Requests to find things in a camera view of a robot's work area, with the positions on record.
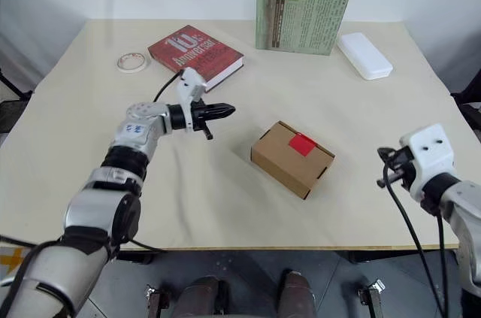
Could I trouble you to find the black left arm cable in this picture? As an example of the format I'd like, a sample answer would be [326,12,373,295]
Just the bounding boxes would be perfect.
[0,71,184,298]

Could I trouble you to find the white plastic case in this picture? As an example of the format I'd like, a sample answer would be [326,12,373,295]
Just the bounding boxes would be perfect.
[336,32,395,80]

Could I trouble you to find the red tape piece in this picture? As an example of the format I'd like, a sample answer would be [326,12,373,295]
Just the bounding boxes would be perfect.
[288,133,316,157]

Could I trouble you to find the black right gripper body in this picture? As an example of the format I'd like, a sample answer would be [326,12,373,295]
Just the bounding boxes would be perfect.
[377,147,414,189]

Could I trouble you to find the yellow floor tape cross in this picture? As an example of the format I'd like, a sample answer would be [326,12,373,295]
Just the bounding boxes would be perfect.
[0,246,28,277]

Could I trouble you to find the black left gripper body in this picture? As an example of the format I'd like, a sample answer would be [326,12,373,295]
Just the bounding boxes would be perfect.
[187,101,215,141]

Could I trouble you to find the red hardcover book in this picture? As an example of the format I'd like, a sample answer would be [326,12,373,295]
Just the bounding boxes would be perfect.
[147,24,245,93]

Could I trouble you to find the black chair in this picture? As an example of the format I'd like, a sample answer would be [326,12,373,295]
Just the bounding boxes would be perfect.
[450,69,481,135]

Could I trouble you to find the dark brown rounded shape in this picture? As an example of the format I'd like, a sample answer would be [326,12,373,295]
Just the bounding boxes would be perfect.
[176,276,230,318]
[281,268,316,318]

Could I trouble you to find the black stand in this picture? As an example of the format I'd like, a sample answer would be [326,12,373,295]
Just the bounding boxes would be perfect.
[0,68,35,135]

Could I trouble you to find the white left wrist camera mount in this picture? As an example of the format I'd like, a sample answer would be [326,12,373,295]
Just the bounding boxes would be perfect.
[176,68,208,131]

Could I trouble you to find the white masking tape roll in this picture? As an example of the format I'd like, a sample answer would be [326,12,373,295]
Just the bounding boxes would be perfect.
[115,52,150,74]

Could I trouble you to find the green hardcover book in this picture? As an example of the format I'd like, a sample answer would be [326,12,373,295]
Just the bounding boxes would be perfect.
[255,0,350,56]

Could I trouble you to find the brown cardboard box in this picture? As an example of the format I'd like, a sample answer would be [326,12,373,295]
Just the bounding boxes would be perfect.
[250,120,337,201]

